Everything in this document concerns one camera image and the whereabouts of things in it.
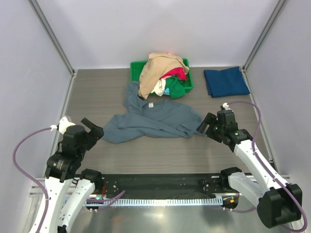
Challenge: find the grey-blue t shirt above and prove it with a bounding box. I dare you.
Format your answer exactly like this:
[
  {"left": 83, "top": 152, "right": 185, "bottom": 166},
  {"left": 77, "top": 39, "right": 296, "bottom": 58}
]
[{"left": 103, "top": 82, "right": 202, "bottom": 144}]

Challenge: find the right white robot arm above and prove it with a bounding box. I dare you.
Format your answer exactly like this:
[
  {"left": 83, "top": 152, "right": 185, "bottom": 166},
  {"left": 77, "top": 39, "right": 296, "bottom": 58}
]
[{"left": 197, "top": 109, "right": 302, "bottom": 229}]

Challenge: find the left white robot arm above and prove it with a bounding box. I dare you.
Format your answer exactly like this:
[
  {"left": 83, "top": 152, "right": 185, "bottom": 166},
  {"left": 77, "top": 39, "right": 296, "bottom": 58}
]
[{"left": 30, "top": 117, "right": 104, "bottom": 233}]

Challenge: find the green t shirt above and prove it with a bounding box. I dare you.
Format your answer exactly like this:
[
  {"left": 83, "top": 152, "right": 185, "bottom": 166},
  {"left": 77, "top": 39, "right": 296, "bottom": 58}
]
[{"left": 165, "top": 76, "right": 186, "bottom": 99}]

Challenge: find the folded dark blue t shirt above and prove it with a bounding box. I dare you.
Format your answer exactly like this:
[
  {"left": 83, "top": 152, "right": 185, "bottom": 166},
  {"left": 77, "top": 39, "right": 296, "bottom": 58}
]
[{"left": 204, "top": 67, "right": 250, "bottom": 98}]

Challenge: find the light blue t shirt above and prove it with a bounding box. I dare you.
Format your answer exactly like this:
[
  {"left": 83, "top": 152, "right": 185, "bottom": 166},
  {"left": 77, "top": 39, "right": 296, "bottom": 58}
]
[{"left": 163, "top": 88, "right": 170, "bottom": 95}]

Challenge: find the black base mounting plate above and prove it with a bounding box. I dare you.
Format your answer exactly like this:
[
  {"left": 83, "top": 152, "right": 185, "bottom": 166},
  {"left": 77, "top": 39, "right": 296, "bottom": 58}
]
[{"left": 102, "top": 173, "right": 237, "bottom": 200}]

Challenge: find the white t shirt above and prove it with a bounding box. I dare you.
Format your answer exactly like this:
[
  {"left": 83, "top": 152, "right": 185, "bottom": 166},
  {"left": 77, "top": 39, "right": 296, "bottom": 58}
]
[{"left": 151, "top": 79, "right": 166, "bottom": 96}]

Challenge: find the red t shirt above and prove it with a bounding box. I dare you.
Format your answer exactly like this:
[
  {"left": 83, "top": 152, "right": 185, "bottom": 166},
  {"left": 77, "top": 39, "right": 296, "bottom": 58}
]
[{"left": 161, "top": 67, "right": 188, "bottom": 81}]

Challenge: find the green plastic bin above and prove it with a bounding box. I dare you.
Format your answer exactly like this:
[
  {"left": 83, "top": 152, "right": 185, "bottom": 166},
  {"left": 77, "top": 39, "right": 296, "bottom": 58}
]
[{"left": 130, "top": 61, "right": 194, "bottom": 94}]

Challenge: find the beige t shirt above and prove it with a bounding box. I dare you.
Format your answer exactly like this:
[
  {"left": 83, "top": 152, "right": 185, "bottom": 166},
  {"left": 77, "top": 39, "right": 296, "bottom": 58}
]
[{"left": 138, "top": 52, "right": 189, "bottom": 100}]

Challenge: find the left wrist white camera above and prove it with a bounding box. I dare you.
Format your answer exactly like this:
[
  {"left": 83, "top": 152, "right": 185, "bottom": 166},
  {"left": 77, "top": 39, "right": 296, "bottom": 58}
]
[{"left": 51, "top": 116, "right": 75, "bottom": 134}]

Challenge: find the wrist white camera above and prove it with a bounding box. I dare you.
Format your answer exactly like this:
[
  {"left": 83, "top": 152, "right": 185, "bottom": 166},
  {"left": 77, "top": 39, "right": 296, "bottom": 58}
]
[
  {"left": 220, "top": 102, "right": 232, "bottom": 113},
  {"left": 51, "top": 116, "right": 75, "bottom": 134}
]

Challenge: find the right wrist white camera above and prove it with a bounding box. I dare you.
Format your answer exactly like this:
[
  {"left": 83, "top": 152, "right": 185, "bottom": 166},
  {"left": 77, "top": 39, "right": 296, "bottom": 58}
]
[{"left": 220, "top": 102, "right": 232, "bottom": 113}]

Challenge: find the aluminium frame rail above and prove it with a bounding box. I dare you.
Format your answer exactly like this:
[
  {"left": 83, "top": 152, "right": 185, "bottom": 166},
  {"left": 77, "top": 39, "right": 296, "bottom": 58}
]
[{"left": 29, "top": 176, "right": 292, "bottom": 197}]

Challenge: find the white slotted cable duct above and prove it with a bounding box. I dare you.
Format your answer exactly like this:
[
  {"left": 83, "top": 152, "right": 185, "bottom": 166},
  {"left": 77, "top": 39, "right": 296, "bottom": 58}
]
[{"left": 85, "top": 197, "right": 223, "bottom": 207}]

